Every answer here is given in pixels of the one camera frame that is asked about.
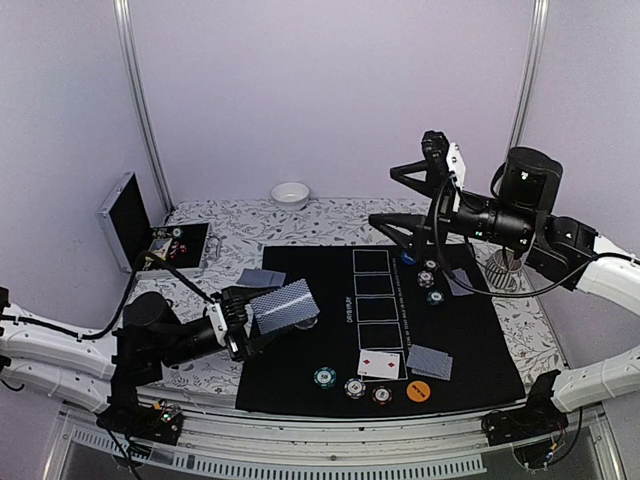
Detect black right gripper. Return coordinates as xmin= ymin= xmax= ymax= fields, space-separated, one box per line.
xmin=369 ymin=160 xmax=535 ymax=260

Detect blue small blind button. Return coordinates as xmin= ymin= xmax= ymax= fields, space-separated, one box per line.
xmin=401 ymin=252 xmax=417 ymax=265

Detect dealt playing card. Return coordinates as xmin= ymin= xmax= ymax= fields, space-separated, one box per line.
xmin=447 ymin=269 xmax=473 ymax=297
xmin=236 ymin=269 xmax=286 ymax=288
xmin=407 ymin=344 xmax=453 ymax=381

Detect grey playing card deck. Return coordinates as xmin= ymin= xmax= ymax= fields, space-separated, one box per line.
xmin=249 ymin=279 xmax=320 ymax=335

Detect black dealer button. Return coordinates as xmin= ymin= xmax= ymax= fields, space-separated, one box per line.
xmin=296 ymin=318 xmax=318 ymax=330

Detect green chips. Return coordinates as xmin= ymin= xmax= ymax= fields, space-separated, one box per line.
xmin=313 ymin=367 xmax=337 ymax=389
xmin=427 ymin=290 xmax=444 ymax=306

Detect blue peach poker chip stack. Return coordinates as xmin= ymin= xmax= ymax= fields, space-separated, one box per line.
xmin=344 ymin=378 xmax=366 ymax=400

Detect orange big blind button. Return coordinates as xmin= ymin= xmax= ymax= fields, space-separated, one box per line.
xmin=406 ymin=380 xmax=431 ymax=403

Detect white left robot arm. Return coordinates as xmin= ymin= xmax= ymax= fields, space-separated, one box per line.
xmin=1 ymin=252 xmax=293 ymax=434

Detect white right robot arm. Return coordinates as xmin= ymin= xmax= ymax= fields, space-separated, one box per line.
xmin=368 ymin=131 xmax=639 ymax=313

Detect aluminium poker case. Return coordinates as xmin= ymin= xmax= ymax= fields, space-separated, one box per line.
xmin=97 ymin=171 xmax=222 ymax=276

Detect white ceramic bowl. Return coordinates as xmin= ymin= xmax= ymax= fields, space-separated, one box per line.
xmin=270 ymin=182 xmax=310 ymax=212

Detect card box in case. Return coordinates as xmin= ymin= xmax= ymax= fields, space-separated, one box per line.
xmin=148 ymin=237 xmax=174 ymax=261

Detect black poker play mat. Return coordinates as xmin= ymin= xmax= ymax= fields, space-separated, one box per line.
xmin=235 ymin=245 xmax=525 ymax=418

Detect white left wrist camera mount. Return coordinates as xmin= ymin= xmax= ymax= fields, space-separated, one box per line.
xmin=206 ymin=303 xmax=228 ymax=347

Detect front aluminium rail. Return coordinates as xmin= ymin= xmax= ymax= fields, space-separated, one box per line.
xmin=43 ymin=388 xmax=626 ymax=479

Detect right aluminium frame post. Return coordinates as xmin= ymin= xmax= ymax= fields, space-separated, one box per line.
xmin=507 ymin=0 xmax=550 ymax=149

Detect aluminium frame post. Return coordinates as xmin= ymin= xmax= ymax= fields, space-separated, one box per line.
xmin=113 ymin=0 xmax=175 ymax=215
xmin=507 ymin=0 xmax=550 ymax=149

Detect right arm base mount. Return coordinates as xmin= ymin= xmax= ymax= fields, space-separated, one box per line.
xmin=481 ymin=404 xmax=569 ymax=472

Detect left aluminium frame post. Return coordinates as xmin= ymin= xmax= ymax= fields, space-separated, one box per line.
xmin=113 ymin=0 xmax=175 ymax=215

